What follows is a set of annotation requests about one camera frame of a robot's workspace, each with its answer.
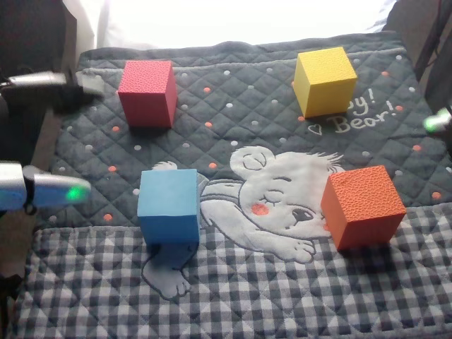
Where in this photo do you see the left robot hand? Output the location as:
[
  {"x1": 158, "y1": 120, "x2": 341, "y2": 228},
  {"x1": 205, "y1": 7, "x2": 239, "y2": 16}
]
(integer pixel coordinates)
[{"x1": 0, "y1": 70, "x2": 105, "y2": 213}]

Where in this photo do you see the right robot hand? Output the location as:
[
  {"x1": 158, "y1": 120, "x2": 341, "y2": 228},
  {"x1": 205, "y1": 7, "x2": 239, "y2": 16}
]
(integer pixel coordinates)
[{"x1": 422, "y1": 107, "x2": 452, "y2": 136}]

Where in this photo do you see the blue foam cube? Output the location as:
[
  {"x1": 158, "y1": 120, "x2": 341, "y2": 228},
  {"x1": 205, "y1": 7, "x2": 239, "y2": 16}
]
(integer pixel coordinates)
[{"x1": 136, "y1": 168, "x2": 201, "y2": 246}]

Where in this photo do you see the orange foam cube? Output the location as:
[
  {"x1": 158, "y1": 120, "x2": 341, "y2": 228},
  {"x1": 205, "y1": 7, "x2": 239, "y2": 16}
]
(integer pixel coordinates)
[{"x1": 320, "y1": 165, "x2": 408, "y2": 251}]

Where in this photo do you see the yellow foam cube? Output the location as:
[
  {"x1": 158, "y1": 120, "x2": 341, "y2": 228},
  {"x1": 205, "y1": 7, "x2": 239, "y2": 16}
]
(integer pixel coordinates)
[{"x1": 293, "y1": 46, "x2": 357, "y2": 119}]

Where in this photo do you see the red foam cube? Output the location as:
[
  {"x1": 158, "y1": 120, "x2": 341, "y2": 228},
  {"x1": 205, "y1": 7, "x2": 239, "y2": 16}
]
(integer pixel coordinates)
[{"x1": 117, "y1": 59, "x2": 178, "y2": 129}]

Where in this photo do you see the black slanted pole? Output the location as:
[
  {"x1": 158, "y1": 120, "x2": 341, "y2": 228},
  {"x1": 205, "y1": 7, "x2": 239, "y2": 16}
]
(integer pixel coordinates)
[{"x1": 413, "y1": 0, "x2": 446, "y2": 83}]

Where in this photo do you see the dark background furniture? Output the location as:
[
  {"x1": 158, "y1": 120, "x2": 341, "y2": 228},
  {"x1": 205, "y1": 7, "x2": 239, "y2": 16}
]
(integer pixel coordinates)
[{"x1": 0, "y1": 0, "x2": 78, "y2": 84}]

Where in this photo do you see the grey quilt with bear print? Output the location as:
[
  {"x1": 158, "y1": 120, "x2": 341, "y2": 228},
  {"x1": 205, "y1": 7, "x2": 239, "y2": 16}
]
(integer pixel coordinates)
[{"x1": 10, "y1": 30, "x2": 452, "y2": 339}]

